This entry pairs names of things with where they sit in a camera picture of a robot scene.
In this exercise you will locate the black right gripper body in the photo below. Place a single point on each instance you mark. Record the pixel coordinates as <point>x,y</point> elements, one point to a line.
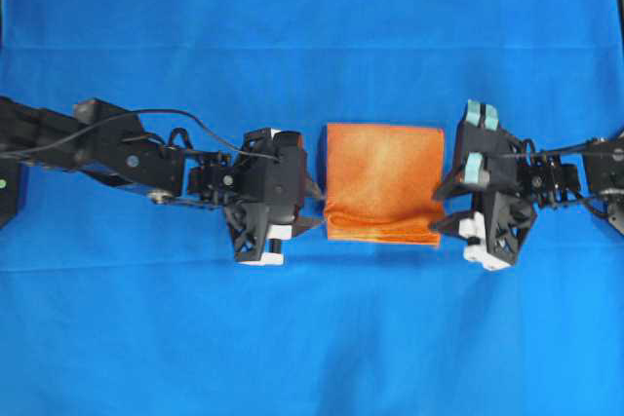
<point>487,165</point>

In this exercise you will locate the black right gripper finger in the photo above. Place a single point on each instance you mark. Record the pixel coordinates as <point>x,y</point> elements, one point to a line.
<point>450,224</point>
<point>454,185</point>

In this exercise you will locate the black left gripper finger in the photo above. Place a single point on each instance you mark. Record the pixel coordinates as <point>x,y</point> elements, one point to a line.
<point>303,224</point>
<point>312,190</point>

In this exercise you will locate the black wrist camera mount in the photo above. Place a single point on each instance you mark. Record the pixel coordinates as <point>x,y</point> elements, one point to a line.
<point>256,239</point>
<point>495,229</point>

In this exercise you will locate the blue table cloth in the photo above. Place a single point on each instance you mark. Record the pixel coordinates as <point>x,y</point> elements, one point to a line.
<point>111,305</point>

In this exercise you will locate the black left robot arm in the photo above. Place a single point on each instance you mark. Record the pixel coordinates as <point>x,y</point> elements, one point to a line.
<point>110,144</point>

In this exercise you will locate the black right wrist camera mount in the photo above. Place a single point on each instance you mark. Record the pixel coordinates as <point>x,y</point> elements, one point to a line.
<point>495,229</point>

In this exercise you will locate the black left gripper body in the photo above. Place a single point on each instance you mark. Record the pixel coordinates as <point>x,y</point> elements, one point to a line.
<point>270,170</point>

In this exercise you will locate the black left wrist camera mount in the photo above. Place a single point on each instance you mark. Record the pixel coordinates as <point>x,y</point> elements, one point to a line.
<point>256,239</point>

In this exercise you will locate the orange towel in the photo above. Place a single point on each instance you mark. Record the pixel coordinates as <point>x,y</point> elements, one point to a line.
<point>380,183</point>

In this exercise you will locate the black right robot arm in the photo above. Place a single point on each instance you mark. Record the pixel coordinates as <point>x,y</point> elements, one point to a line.
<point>588,174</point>

